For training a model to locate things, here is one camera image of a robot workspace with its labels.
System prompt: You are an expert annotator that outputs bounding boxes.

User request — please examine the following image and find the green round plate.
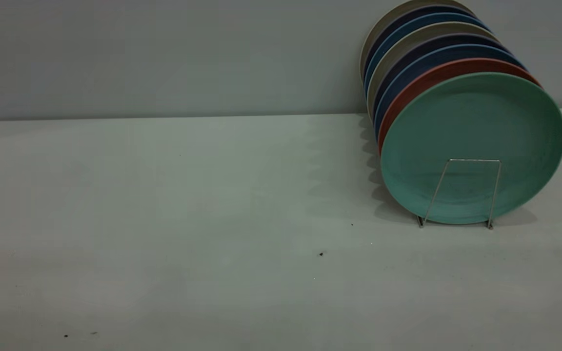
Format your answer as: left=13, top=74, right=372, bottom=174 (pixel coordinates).
left=380, top=72, right=562, bottom=226

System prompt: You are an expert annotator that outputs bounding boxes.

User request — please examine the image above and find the red round plate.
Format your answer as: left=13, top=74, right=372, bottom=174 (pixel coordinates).
left=378, top=58, right=541, bottom=156

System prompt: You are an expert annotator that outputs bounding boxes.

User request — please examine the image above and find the dark navy round plate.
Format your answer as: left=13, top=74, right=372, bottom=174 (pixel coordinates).
left=362, top=5, right=480, bottom=78
left=372, top=33, right=514, bottom=122

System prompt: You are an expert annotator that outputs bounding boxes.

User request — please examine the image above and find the grey beige round plate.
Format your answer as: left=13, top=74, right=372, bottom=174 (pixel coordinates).
left=366, top=21, right=502, bottom=120

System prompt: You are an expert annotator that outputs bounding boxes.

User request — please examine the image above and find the metal wire plate rack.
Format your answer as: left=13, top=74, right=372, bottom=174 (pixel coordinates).
left=417, top=158, right=502, bottom=230

